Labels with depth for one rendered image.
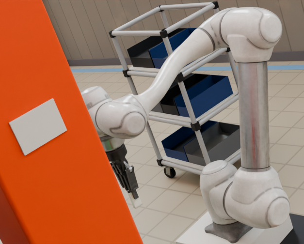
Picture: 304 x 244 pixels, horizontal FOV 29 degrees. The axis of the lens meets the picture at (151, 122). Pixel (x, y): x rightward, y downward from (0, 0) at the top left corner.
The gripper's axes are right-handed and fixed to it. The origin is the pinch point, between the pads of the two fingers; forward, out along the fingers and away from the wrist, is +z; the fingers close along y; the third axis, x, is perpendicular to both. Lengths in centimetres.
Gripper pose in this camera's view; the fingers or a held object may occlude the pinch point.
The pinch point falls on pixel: (134, 197)
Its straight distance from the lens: 205.2
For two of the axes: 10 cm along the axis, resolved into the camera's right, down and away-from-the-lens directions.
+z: 3.4, 8.8, 3.3
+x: -7.7, 4.6, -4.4
